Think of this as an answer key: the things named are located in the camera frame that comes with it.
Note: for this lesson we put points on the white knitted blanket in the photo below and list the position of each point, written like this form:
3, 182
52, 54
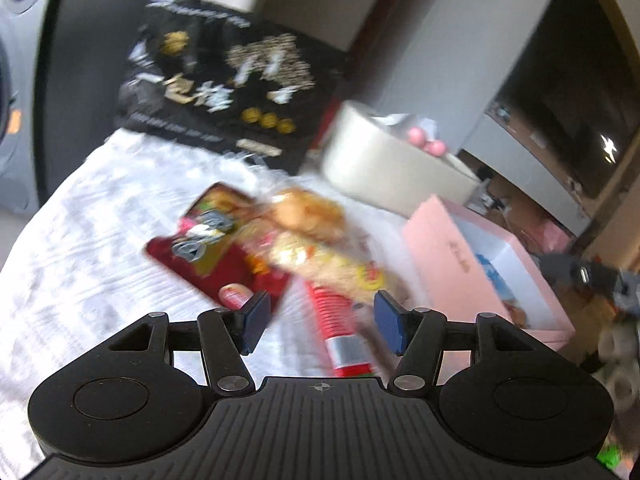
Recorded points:
100, 260

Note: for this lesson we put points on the white tissue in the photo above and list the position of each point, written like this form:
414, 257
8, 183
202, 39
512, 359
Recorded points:
395, 120

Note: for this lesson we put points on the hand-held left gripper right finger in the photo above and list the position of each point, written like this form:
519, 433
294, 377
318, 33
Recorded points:
390, 322

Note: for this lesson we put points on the small green object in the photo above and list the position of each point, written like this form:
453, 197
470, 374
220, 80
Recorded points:
610, 457

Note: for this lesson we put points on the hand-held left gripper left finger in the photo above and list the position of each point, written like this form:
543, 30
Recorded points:
252, 322

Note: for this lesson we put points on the cream tissue box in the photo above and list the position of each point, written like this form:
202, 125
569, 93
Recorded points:
380, 165

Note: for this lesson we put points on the grey wooden television cabinet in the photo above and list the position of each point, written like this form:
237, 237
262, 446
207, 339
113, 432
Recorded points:
520, 170

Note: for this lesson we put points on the grey washing machine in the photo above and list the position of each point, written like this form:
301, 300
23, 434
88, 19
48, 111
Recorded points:
20, 110

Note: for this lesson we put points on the large black snack bag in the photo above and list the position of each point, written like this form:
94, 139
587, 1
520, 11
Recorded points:
210, 85

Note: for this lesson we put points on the red candy strip packet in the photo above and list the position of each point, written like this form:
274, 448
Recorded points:
335, 330

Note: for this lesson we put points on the pink sausage snack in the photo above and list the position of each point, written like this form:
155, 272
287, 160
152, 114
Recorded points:
234, 297

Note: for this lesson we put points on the white toilet paper roll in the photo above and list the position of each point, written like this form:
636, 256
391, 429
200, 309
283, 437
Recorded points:
625, 385
615, 344

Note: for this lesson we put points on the red chicken snack packet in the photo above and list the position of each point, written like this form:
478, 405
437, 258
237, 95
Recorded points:
220, 275

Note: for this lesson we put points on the clear yellow snack packet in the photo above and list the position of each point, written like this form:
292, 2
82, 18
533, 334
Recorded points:
310, 260

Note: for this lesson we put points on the pink cardboard box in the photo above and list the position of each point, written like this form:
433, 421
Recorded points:
440, 250

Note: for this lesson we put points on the black television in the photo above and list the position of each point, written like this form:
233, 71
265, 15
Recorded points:
565, 85

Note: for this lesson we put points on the orange snack packet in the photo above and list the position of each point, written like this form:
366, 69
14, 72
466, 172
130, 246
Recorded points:
516, 312

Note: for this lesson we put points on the pink bag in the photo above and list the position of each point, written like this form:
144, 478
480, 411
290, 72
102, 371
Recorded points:
547, 237

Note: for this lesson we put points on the dark grey panel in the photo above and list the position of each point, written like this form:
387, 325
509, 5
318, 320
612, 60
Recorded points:
85, 60

